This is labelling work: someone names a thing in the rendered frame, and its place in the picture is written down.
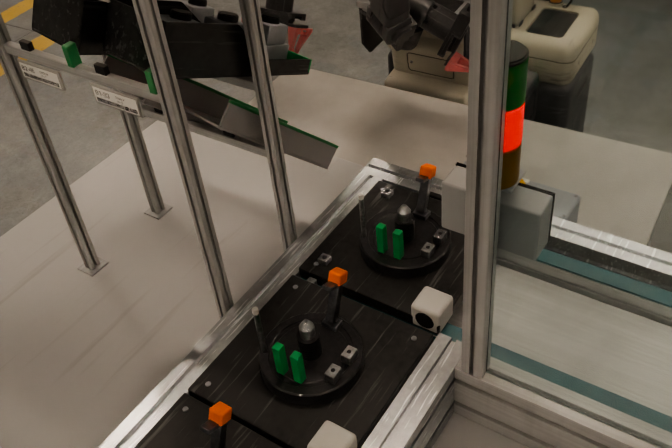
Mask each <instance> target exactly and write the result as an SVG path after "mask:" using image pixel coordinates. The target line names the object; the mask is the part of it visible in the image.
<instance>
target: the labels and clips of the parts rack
mask: <svg viewBox="0 0 672 448"><path fill-rule="evenodd" d="M100 1H104V2H108V3H109V2H110V0H100ZM19 44H20V46H21V49H23V50H26V51H29V52H31V51H33V50H34V46H33V44H32V42H31V41H28V40H25V39H21V40H19ZM62 50H63V53H64V55H65V58H66V61H67V64H68V66H69V67H71V68H75V67H76V66H77V65H79V64H82V61H81V58H80V55H79V52H78V49H77V46H76V43H75V42H72V41H69V42H67V43H65V44H63V45H62ZM17 61H18V63H19V66H20V68H21V71H22V73H23V76H24V77H25V78H28V79H31V80H34V81H37V82H40V83H43V84H46V85H49V86H51V87H54V88H57V89H60V90H63V91H66V88H65V85H64V82H63V79H62V77H61V74H60V72H59V71H56V70H53V69H50V68H47V67H44V66H41V65H38V64H35V63H31V62H28V61H25V60H22V59H19V58H17ZM94 68H95V71H96V73H98V74H101V75H105V76H107V75H109V74H110V71H109V68H108V65H106V64H103V63H99V62H96V63H95V64H94ZM144 73H145V76H146V80H147V83H148V87H149V90H150V93H152V94H155V95H157V94H158V93H157V89H156V86H155V82H154V79H153V75H152V71H151V68H148V69H147V70H145V71H144ZM90 85H91V88H92V91H93V94H94V97H95V100H96V102H98V103H101V104H104V105H106V106H109V107H112V108H115V109H118V110H121V111H124V112H127V113H130V114H132V115H135V116H138V117H141V118H144V116H147V117H150V118H153V119H156V120H159V121H162V122H165V118H164V115H163V111H162V110H159V109H157V108H152V107H149V106H146V105H143V104H141V103H140V100H139V98H138V97H135V96H132V95H129V94H126V93H123V92H119V91H116V90H113V89H110V88H107V87H104V86H101V85H98V84H95V83H92V82H91V83H90ZM187 122H188V126H189V130H190V131H191V132H194V133H197V134H200V135H203V136H205V137H208V138H211V139H214V140H217V141H220V142H223V143H226V144H229V145H232V146H235V147H238V148H240V149H243V150H246V151H249V152H252V153H255V154H258V155H261V156H264V157H267V154H266V149H265V145H261V144H258V143H255V142H253V141H250V140H247V139H245V138H242V137H239V136H236V135H234V134H231V133H229V132H226V131H221V130H218V129H215V128H212V127H209V126H206V125H203V124H200V123H197V122H194V121H189V120H187ZM165 123H166V122H165Z"/></svg>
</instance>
